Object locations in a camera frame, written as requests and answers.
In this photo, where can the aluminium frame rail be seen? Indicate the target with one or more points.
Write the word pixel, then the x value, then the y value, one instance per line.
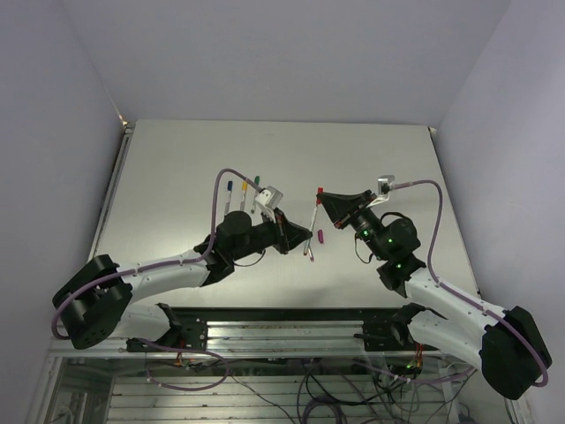
pixel 255 333

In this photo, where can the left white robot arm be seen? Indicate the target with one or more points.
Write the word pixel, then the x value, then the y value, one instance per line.
pixel 92 303

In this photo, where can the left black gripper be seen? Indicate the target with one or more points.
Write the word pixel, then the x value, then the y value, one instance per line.
pixel 290 235

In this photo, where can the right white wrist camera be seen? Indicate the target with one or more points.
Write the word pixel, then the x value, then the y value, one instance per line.
pixel 384 187

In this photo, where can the yellow marker pen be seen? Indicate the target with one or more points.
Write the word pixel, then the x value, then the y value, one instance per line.
pixel 242 200

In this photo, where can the blue marker pen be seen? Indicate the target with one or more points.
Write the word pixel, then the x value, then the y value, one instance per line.
pixel 227 202

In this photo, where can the green marker pen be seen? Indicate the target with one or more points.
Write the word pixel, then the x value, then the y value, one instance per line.
pixel 253 207

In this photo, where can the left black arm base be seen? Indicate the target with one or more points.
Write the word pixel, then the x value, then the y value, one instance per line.
pixel 162 328

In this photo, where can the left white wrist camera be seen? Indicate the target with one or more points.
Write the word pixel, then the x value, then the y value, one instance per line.
pixel 267 201

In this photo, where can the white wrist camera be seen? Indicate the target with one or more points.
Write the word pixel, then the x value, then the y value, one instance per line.
pixel 267 201
pixel 384 187

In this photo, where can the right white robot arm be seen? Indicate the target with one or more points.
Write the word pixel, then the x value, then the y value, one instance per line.
pixel 505 345

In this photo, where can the red pen cap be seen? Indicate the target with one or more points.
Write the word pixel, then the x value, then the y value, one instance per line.
pixel 319 191

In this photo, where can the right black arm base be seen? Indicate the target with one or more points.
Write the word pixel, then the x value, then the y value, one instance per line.
pixel 386 329

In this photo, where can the red marker pen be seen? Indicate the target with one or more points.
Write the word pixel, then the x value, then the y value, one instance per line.
pixel 311 229

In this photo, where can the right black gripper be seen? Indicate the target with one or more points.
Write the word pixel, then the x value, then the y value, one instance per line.
pixel 341 208

